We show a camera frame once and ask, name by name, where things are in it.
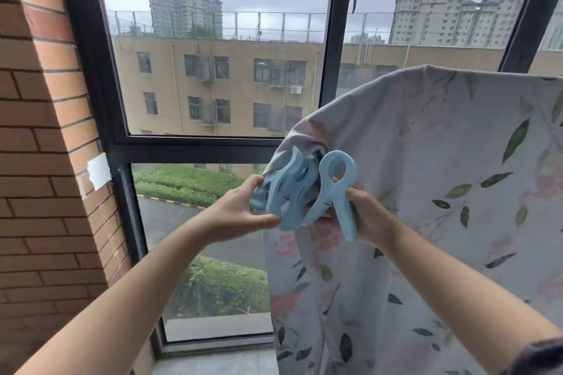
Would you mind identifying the person's right hand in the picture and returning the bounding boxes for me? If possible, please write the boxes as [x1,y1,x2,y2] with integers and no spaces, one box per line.
[316,183,401,253]

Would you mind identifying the person's left hand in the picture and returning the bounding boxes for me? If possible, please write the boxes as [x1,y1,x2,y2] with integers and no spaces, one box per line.
[198,173,282,246]

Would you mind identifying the floral light blue bedsheet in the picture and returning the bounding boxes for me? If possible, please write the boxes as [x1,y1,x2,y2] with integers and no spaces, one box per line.
[262,64,563,375]

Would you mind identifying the person's right forearm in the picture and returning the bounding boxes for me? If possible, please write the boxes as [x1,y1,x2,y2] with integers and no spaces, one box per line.
[385,220,563,375]

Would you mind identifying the person's left forearm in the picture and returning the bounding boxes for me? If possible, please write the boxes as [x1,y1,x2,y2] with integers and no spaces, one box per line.
[15,220,216,375]

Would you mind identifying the person's dark right sleeve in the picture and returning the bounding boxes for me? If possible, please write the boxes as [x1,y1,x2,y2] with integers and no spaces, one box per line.
[501,337,563,375]

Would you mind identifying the long beige building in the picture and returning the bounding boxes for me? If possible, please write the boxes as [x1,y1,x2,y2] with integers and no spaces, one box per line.
[112,35,563,178]

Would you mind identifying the grey tall apartment block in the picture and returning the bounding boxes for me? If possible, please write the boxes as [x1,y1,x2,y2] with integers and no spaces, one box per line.
[147,0,224,39]

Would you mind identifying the white tall apartment buildings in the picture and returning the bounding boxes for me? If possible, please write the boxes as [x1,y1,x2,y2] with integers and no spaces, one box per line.
[389,0,563,50]

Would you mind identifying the white paper sheet on wall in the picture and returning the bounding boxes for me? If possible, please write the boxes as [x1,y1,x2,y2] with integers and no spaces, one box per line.
[86,152,111,192]

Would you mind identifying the black metal window frame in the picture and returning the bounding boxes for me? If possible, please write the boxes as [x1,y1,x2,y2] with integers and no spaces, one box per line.
[55,0,563,353]

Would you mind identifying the rooftop wire fence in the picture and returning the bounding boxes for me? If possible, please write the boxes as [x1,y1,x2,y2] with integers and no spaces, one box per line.
[107,9,507,48]

